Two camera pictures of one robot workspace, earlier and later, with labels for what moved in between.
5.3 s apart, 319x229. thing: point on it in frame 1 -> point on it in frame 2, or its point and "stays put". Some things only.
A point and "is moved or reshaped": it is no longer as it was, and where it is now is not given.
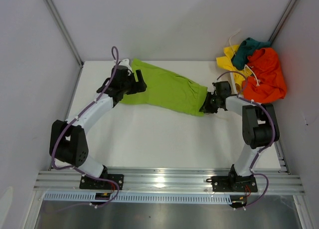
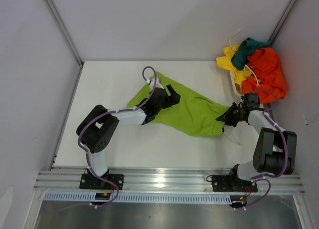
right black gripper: x=206 y=108 -> x=226 y=116
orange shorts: x=267 y=84 stays put
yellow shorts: x=239 y=75 stays put
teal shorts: x=246 y=48 stays put
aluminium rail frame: x=70 y=180 stays put
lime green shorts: x=166 y=91 is moved or reshaped
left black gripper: x=138 y=87 -> x=172 y=100
